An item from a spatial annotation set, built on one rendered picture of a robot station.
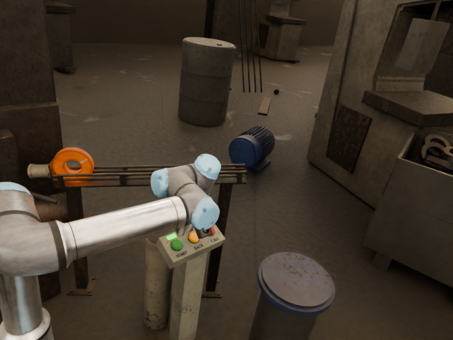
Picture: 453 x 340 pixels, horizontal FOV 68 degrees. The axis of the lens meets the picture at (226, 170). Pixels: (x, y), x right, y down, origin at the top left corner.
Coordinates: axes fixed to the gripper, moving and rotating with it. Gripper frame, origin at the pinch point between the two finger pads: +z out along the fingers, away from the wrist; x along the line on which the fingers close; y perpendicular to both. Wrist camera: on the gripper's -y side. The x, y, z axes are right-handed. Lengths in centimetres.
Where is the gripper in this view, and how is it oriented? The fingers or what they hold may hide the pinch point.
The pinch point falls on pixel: (181, 235)
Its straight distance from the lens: 120.2
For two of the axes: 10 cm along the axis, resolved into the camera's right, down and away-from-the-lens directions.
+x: -7.6, 2.2, -6.2
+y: -5.6, -7.1, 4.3
